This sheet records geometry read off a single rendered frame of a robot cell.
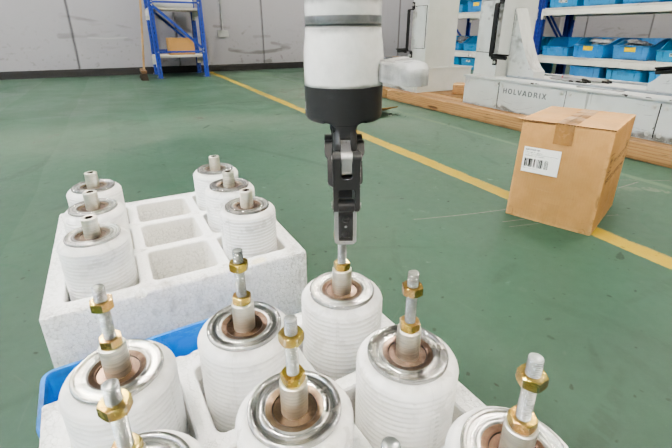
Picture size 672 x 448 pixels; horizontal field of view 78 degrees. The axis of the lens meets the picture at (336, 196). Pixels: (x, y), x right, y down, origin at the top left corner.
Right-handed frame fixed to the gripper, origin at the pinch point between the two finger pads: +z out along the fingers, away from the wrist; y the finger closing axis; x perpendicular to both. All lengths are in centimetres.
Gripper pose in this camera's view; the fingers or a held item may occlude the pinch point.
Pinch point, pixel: (343, 217)
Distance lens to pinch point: 45.2
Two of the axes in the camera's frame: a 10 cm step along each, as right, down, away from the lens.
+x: 10.0, -0.2, 0.2
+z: 0.1, 9.3, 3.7
